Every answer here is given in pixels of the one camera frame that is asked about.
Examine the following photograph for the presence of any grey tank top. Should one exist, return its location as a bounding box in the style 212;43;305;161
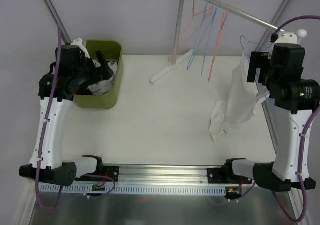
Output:
87;61;118;96

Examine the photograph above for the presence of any white garment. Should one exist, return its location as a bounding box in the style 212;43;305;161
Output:
209;45;270;141

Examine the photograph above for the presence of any pink wire hanger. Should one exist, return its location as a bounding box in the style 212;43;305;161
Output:
167;0;215;62
208;4;230;82

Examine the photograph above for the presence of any light blue wire hanger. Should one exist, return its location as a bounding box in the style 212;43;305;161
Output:
187;0;216;71

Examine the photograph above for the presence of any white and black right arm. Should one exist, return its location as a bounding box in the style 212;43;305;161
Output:
223;42;320;192

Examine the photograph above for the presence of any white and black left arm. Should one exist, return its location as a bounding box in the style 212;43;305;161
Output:
19;44;115;187

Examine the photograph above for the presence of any olive green plastic basket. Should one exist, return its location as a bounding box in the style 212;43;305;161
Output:
73;40;124;110

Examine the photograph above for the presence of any silver and white clothes rack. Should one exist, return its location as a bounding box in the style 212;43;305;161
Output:
149;0;292;84

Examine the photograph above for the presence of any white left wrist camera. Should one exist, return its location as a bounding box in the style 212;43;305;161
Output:
71;38;91;59

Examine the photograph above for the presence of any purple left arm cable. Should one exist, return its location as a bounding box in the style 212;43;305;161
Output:
34;26;117;213

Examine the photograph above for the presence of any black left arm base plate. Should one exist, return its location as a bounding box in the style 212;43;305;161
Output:
101;164;120;183

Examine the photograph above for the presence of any aluminium frame rail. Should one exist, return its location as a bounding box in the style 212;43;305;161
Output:
105;164;234;186

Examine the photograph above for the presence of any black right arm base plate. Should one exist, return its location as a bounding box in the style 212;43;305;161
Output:
206;167;253;185

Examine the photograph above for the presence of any white slotted cable duct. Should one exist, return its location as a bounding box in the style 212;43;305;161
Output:
39;183;227;196

